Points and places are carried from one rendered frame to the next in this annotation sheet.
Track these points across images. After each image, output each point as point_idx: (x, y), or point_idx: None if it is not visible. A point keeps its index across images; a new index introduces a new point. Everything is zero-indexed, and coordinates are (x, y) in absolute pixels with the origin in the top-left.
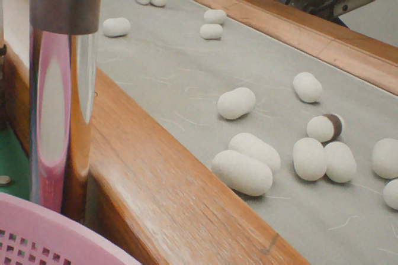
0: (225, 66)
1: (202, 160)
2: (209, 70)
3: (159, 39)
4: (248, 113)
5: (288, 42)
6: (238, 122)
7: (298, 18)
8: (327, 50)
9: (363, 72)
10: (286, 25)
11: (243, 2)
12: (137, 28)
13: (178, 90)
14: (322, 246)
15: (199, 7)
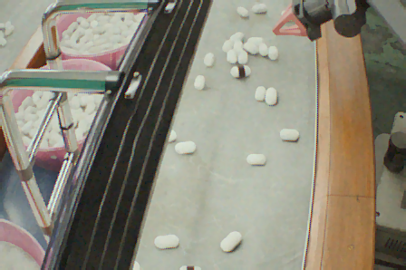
0: (221, 202)
1: None
2: (205, 204)
3: (212, 159)
4: (176, 246)
5: (316, 178)
6: (163, 250)
7: (346, 154)
8: (319, 201)
9: (313, 232)
10: (326, 161)
11: (331, 119)
12: (211, 141)
13: (161, 218)
14: None
15: (310, 107)
